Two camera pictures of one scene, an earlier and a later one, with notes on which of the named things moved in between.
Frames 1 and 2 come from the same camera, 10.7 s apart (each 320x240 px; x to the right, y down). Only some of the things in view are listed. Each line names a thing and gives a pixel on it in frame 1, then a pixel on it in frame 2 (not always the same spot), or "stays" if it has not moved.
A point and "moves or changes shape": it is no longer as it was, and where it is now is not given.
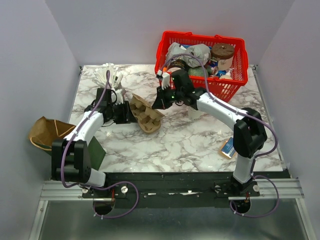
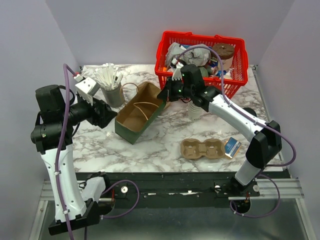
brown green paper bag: [46, 130] moves or changes shape
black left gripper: [127, 116] -> [105, 116]
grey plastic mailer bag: [201, 50] stays
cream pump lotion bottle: [227, 76] stays
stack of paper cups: [194, 114] stays
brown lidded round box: [224, 52] stays
